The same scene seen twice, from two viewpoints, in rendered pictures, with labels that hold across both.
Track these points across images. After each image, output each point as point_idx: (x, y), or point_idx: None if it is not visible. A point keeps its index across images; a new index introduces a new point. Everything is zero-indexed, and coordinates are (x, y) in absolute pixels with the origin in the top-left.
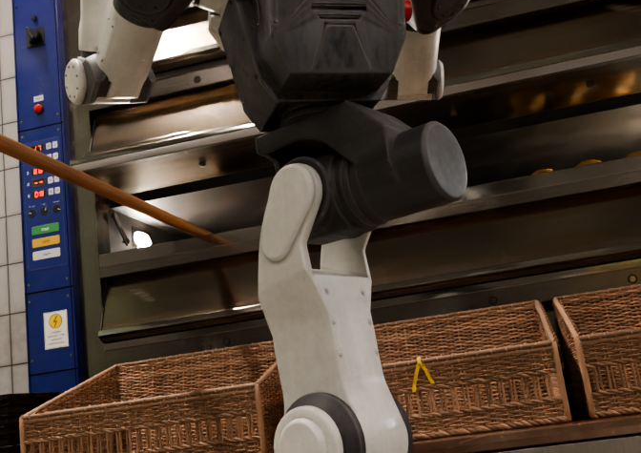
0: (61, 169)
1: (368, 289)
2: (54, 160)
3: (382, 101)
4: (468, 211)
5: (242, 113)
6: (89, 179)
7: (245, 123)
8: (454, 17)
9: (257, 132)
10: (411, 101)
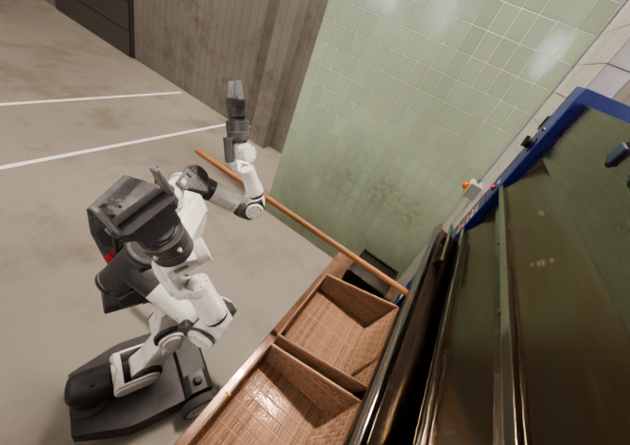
0: (293, 219)
1: (163, 315)
2: (291, 215)
3: (379, 376)
4: None
5: (470, 287)
6: (310, 230)
7: (416, 286)
8: (124, 295)
9: (408, 295)
10: (364, 405)
